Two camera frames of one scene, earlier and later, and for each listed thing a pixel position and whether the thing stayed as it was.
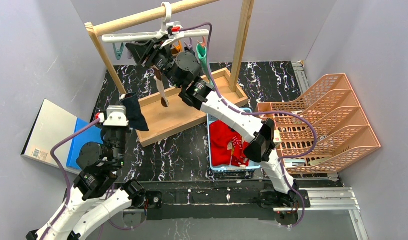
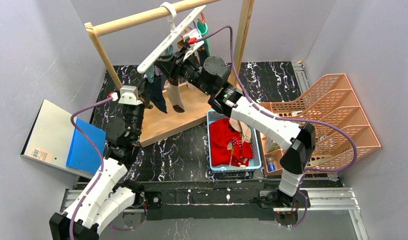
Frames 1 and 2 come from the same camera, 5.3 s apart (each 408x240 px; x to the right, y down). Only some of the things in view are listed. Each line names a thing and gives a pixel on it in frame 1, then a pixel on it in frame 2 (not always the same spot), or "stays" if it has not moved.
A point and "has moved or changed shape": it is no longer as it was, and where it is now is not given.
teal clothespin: [118, 52] → [150, 74]
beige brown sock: [158, 80] → [174, 95]
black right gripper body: [151, 53] → [176, 63]
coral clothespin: [202, 44] has moved or changed shape
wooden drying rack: [169, 113] stays
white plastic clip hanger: [165, 12] → [173, 35]
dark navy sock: [136, 119] has moved or changed shape
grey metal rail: [301, 76] stays
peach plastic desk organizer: [323, 129] stays
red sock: [227, 145] stays
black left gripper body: [114, 131] → [143, 94]
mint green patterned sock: [202, 54] has moved or changed shape
